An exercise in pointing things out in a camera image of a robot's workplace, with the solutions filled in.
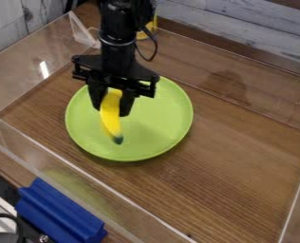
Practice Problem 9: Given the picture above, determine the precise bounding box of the green round plate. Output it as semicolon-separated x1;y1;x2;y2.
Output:
64;77;192;162

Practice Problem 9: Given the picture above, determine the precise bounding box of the yellow toy banana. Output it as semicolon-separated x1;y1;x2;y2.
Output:
99;89;123;144

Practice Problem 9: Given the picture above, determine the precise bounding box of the black cable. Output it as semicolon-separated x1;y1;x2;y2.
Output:
0;212;30;243

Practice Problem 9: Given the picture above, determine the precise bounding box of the clear acrylic enclosure wall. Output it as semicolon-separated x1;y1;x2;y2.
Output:
0;18;300;243

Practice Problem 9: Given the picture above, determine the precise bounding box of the clear acrylic corner bracket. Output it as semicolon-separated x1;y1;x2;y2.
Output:
68;11;100;49

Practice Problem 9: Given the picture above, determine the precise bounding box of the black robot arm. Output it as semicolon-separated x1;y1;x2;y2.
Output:
71;0;160;117

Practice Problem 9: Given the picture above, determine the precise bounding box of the blue plastic block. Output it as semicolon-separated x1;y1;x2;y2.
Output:
14;178;107;243

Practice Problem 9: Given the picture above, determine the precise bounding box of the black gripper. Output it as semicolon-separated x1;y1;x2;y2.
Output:
71;41;159;117

